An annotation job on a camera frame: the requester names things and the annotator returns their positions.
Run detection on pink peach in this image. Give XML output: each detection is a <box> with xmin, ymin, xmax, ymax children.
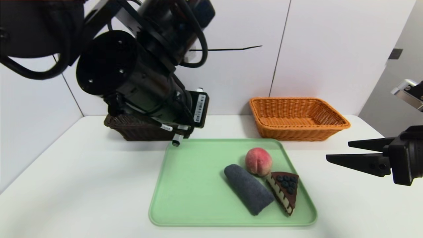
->
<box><xmin>245</xmin><ymin>148</ymin><xmax>273</xmax><ymax>177</ymax></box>

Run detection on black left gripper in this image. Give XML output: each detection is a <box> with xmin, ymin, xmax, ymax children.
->
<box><xmin>173</xmin><ymin>90</ymin><xmax>210</xmax><ymax>129</ymax></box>

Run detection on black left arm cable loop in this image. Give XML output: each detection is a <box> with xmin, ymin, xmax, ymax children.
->
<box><xmin>0</xmin><ymin>55</ymin><xmax>70</xmax><ymax>81</ymax></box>

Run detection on thin black cable tie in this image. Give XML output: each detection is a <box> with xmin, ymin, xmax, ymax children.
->
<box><xmin>190</xmin><ymin>46</ymin><xmax>262</xmax><ymax>52</ymax></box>

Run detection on chocolate blueberry cake slice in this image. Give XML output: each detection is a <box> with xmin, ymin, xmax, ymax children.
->
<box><xmin>265</xmin><ymin>172</ymin><xmax>299</xmax><ymax>217</ymax></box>

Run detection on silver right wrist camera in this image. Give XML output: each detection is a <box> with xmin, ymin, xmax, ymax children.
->
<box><xmin>391</xmin><ymin>79</ymin><xmax>423</xmax><ymax>112</ymax></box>

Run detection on light green plastic tray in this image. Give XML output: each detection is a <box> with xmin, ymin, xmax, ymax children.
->
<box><xmin>149</xmin><ymin>138</ymin><xmax>318</xmax><ymax>227</ymax></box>

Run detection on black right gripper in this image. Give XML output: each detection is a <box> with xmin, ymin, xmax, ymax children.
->
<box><xmin>326</xmin><ymin>125</ymin><xmax>423</xmax><ymax>186</ymax></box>

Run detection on white marker pen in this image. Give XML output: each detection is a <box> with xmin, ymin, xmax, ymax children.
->
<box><xmin>172</xmin><ymin>88</ymin><xmax>203</xmax><ymax>147</ymax></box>

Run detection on dark grey towel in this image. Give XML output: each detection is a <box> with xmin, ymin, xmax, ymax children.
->
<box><xmin>224</xmin><ymin>164</ymin><xmax>276</xmax><ymax>217</ymax></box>

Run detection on dark brown wicker basket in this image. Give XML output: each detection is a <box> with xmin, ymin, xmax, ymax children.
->
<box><xmin>104</xmin><ymin>113</ymin><xmax>195</xmax><ymax>142</ymax></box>

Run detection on orange wicker basket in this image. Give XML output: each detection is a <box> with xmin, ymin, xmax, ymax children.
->
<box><xmin>249</xmin><ymin>97</ymin><xmax>351</xmax><ymax>142</ymax></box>

